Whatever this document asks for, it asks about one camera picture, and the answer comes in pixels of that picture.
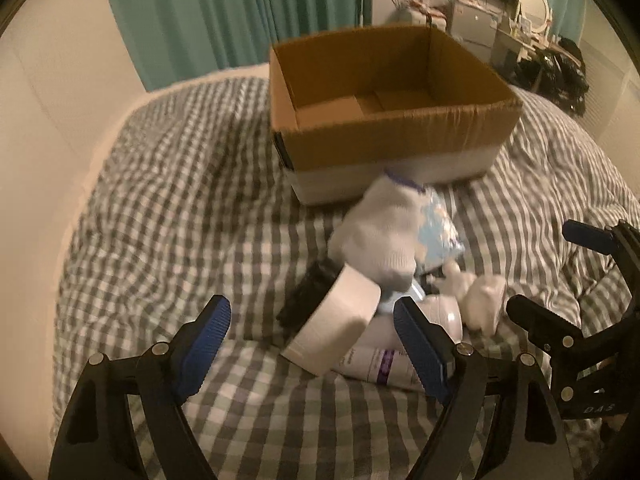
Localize black bags pile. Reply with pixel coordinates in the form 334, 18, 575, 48
510, 37, 589, 117

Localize oval white vanity mirror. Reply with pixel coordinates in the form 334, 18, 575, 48
520, 0, 551, 34

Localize grey mini fridge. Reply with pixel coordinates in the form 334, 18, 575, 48
448, 0, 499, 47

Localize blue floral tissue pack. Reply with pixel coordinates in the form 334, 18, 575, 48
416, 188, 465, 273

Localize green window curtain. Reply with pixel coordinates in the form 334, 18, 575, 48
108, 0, 372, 91

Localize grey checkered duvet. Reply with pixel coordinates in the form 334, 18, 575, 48
49, 76, 640, 480

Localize black sock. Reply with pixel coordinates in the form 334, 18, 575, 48
277, 258, 342, 335

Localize white purple cream tube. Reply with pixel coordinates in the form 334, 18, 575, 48
331, 333, 423, 391

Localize wooden dressing desk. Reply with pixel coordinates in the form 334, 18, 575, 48
490, 28, 558, 82

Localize open cardboard box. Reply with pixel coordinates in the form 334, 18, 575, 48
269, 24, 523, 206

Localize white lint remover device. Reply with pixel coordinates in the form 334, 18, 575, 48
418, 295, 463, 344

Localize white bed headboard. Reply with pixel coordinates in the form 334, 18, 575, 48
1, 0, 143, 470

